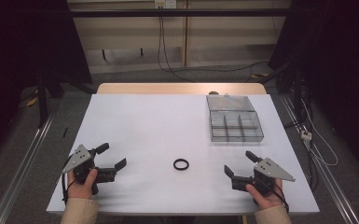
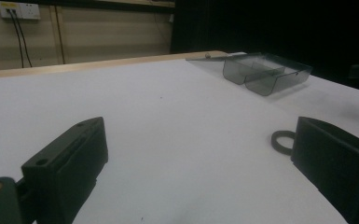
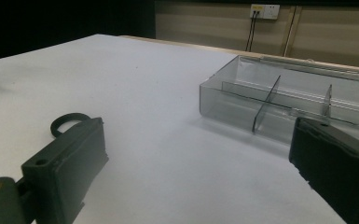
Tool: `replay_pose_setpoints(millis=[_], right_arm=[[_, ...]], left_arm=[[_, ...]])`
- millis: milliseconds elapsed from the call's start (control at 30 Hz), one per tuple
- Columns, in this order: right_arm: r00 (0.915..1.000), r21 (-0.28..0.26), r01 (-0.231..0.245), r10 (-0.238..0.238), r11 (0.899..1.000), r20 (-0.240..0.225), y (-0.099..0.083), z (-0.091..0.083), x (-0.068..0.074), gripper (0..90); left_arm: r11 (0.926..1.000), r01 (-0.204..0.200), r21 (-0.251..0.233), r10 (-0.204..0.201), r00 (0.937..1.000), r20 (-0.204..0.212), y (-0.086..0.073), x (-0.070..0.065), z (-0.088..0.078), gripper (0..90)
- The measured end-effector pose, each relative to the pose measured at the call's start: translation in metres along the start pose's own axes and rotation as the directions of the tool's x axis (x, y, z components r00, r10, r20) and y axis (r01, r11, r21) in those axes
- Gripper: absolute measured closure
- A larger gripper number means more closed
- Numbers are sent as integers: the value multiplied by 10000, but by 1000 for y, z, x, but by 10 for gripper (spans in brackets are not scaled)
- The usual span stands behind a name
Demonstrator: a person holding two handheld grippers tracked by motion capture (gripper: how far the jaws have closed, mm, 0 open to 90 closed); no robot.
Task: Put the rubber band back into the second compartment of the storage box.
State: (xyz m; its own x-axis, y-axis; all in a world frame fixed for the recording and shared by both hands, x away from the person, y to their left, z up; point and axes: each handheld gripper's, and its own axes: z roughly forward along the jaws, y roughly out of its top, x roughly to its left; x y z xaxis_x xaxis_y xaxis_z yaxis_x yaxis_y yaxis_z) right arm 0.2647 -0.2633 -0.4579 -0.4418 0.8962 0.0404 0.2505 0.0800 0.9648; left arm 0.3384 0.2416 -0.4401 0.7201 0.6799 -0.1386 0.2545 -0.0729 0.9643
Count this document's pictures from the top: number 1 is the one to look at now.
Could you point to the black horizontal frame bar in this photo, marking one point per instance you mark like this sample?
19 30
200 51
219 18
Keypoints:
180 12

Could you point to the clear plastic compartment box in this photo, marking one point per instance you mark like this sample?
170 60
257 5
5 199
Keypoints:
234 124

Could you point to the black metal stand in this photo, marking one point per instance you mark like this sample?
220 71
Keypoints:
42 102

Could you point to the white wall socket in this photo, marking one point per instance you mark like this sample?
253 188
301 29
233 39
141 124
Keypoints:
165 3

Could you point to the person's right hand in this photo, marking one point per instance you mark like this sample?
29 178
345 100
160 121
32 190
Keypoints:
268 199

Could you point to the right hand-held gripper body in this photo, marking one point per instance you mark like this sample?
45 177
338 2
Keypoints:
272 170

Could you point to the aluminium floor rail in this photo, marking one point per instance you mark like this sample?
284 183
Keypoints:
329 183
18 174

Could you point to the person's left hand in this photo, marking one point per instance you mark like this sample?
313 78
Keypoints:
80 189

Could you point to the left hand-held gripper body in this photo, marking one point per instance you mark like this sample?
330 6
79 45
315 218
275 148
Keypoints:
78 158

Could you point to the white power adapter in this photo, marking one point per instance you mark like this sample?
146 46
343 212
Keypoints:
305 134

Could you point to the wooden table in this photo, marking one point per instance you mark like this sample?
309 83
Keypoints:
168 88

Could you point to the black curtain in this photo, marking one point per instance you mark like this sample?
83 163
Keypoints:
338 62
28 46

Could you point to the white table mat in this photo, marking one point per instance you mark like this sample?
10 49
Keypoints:
152 130

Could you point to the small black floor object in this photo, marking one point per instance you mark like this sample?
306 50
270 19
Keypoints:
64 132

